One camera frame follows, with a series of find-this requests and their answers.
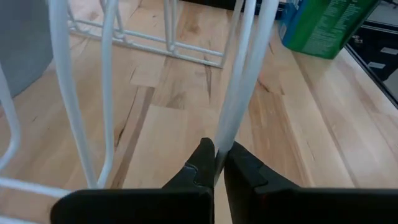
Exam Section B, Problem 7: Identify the white wire dish rack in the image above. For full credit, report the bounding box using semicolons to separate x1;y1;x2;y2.
0;0;280;224

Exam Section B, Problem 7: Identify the green-lidded detergent tub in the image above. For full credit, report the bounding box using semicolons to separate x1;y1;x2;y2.
277;0;382;60

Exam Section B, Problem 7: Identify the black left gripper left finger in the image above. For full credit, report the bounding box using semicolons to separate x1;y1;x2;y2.
50;137;216;224

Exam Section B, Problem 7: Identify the grey plate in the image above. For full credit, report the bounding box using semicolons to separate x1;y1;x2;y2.
0;0;54;98

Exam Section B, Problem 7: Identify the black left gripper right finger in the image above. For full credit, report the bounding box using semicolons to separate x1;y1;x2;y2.
223;141;398;224

